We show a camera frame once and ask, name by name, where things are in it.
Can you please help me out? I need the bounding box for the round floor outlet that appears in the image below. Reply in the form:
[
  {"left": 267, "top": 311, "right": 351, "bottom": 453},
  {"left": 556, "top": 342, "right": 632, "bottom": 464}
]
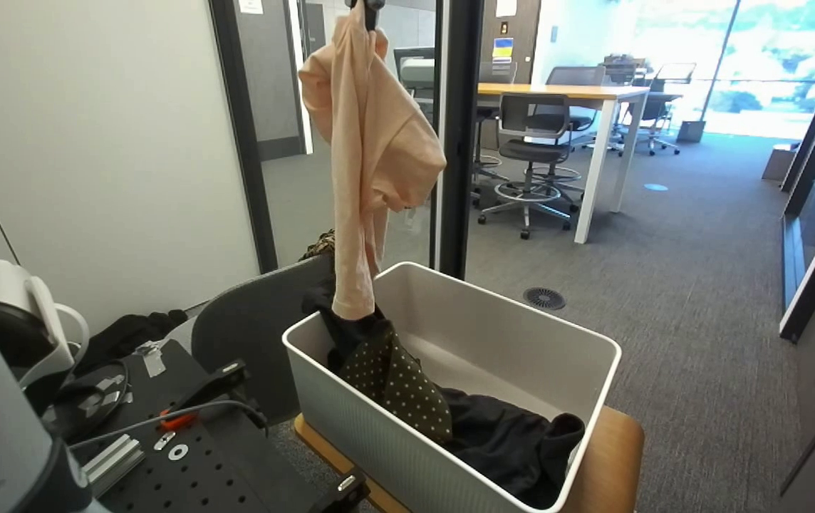
[{"left": 518, "top": 282, "right": 566, "bottom": 311}]

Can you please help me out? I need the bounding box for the white desk with wooden top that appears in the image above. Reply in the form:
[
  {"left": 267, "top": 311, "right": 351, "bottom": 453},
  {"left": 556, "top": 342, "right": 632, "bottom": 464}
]
[{"left": 475, "top": 77, "right": 655, "bottom": 249}]

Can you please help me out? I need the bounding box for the light peach cloth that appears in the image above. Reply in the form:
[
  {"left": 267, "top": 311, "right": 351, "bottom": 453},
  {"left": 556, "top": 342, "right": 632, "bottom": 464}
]
[{"left": 297, "top": 7, "right": 449, "bottom": 326}]

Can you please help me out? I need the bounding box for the black clamp handle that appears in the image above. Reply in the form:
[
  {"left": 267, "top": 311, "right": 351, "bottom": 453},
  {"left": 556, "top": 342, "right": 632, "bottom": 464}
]
[{"left": 176, "top": 360, "right": 249, "bottom": 409}]

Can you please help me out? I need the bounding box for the black office chair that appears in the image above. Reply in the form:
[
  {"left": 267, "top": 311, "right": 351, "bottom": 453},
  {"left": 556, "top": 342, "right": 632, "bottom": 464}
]
[{"left": 602, "top": 53, "right": 687, "bottom": 161}]

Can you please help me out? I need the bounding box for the dark navy cloth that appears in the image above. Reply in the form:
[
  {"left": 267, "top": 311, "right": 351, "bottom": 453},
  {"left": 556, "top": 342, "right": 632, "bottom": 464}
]
[{"left": 317, "top": 305, "right": 586, "bottom": 513}]

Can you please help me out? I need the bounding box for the grey upholstered chair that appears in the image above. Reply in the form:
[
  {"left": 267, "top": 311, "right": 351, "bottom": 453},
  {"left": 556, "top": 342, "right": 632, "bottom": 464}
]
[{"left": 155, "top": 252, "right": 340, "bottom": 423}]

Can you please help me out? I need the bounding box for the black perforated breadboard plate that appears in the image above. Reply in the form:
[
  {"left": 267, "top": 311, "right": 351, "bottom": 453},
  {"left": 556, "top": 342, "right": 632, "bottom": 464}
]
[{"left": 69, "top": 417, "right": 374, "bottom": 513}]

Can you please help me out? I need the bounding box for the black waste bin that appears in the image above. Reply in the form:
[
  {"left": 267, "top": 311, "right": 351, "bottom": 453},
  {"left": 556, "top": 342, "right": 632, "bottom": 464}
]
[{"left": 676, "top": 114, "right": 710, "bottom": 148}]

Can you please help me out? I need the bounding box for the leopard print cloth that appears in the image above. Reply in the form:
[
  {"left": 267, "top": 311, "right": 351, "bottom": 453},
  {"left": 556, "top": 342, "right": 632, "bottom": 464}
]
[{"left": 300, "top": 229, "right": 340, "bottom": 266}]

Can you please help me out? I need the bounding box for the silver tape piece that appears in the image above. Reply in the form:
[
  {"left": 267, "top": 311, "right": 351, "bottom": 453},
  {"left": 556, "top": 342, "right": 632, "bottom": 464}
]
[{"left": 139, "top": 345, "right": 167, "bottom": 379}]

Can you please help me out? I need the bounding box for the black pillar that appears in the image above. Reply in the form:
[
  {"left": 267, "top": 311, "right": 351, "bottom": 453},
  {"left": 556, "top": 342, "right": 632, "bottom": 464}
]
[{"left": 430, "top": 0, "right": 489, "bottom": 282}]

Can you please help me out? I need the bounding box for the aluminium extrusion bar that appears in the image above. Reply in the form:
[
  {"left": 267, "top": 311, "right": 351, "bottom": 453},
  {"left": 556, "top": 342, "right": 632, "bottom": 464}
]
[{"left": 76, "top": 430, "right": 149, "bottom": 492}]

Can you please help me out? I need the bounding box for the white plastic container bin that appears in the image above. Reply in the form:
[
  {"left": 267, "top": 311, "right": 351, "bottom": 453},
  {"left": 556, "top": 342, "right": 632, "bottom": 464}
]
[{"left": 278, "top": 261, "right": 623, "bottom": 513}]

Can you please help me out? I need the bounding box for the grey cable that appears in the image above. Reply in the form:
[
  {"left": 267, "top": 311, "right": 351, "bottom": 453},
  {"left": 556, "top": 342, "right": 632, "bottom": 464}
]
[{"left": 69, "top": 396, "right": 270, "bottom": 452}]

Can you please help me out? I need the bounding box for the grey office stool chair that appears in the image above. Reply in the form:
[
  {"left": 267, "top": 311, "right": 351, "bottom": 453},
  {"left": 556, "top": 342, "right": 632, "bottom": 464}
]
[{"left": 474, "top": 90, "right": 583, "bottom": 241}]

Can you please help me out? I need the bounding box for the crumpled black cloth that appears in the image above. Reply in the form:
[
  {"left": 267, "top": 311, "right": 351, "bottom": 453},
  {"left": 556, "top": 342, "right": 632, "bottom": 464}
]
[{"left": 75, "top": 305, "right": 190, "bottom": 379}]

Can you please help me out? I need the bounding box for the olive polka dot cloth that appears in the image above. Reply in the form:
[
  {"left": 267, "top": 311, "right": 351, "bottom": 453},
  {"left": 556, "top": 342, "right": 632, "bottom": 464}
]
[{"left": 335, "top": 331, "right": 457, "bottom": 445}]

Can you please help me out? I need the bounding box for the blue wall sign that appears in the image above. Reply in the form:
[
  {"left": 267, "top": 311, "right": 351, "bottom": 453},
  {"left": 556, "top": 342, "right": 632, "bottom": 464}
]
[{"left": 489, "top": 33, "right": 518, "bottom": 68}]

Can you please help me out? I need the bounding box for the orange handled clamp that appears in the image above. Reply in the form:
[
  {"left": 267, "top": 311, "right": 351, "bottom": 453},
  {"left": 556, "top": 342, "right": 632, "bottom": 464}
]
[{"left": 155, "top": 412, "right": 203, "bottom": 437}]

